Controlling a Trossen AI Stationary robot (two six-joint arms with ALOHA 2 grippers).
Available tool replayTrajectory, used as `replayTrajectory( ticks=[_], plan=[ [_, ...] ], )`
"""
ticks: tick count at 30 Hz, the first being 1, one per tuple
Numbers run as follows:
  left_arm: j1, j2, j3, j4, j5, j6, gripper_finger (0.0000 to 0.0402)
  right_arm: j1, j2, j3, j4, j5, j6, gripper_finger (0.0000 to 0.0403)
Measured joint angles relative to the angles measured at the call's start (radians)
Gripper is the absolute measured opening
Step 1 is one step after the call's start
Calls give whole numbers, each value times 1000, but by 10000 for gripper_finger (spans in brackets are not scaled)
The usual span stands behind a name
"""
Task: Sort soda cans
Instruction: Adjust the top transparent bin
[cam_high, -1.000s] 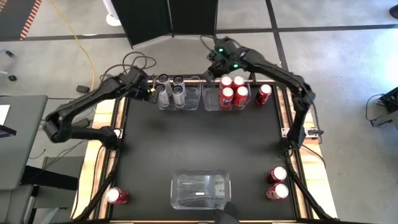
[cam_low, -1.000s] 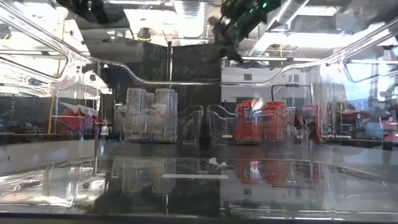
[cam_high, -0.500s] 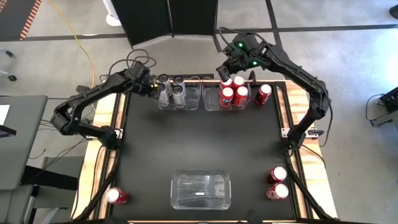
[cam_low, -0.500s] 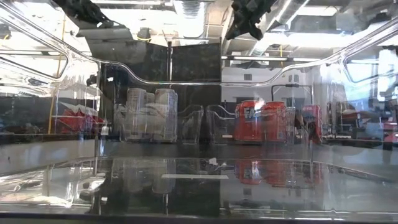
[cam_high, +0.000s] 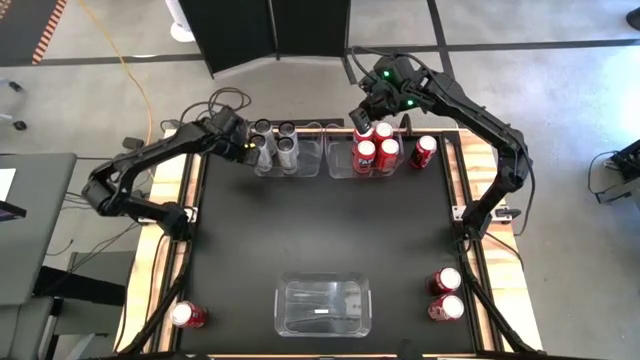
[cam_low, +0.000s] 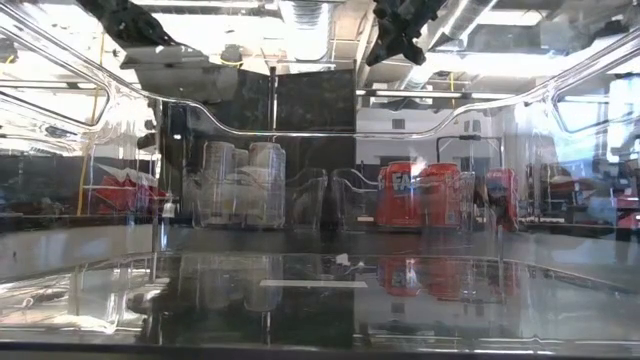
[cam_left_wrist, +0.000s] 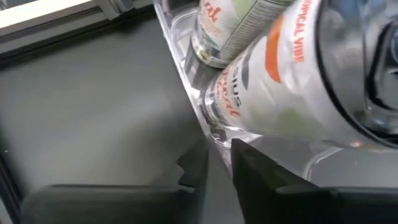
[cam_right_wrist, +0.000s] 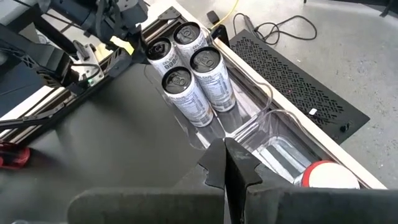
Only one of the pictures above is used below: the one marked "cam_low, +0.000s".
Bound black folding partition screen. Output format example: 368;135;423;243
162;65;357;166

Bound metal shelf rack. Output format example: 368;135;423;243
519;159;640;231

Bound black metal stand frame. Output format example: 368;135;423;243
436;132;505;174

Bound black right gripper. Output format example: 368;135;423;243
366;0;447;67

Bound red Coca-Cola soda can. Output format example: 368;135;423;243
485;167;520;232

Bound red plastic bins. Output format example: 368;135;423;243
94;167;169;216

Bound silver ventilation duct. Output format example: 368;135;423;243
399;0;501;91

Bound black ceiling lamp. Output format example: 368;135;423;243
219;43;245;69

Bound clear plastic storage bin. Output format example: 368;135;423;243
329;167;476;234
0;0;640;351
180;142;329;231

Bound fluorescent ceiling light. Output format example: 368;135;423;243
355;88;506;100

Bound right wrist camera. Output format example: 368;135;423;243
402;42;427;66

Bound ribbed flexible duct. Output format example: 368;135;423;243
291;0;331;31

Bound black low divider wall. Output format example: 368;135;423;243
0;155;92;217

